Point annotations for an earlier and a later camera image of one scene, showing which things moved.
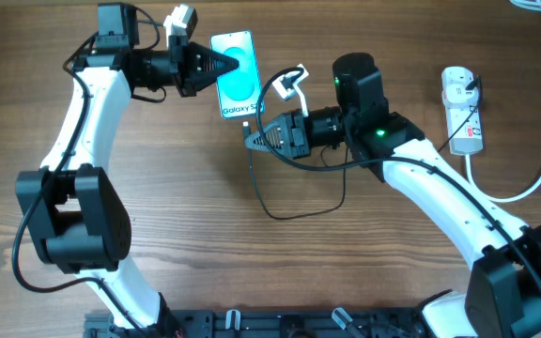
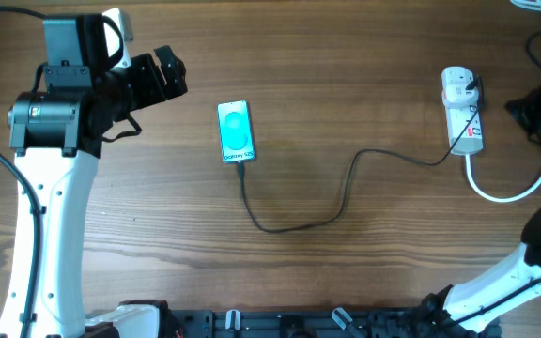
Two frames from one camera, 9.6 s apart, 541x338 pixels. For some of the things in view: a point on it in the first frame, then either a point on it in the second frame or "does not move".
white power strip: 464,122 does not move
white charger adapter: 458,95 does not move
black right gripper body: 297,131 → 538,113
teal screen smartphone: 238,88 → 236,131
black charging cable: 474,84 → 241,174
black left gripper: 186,59 → 155,91
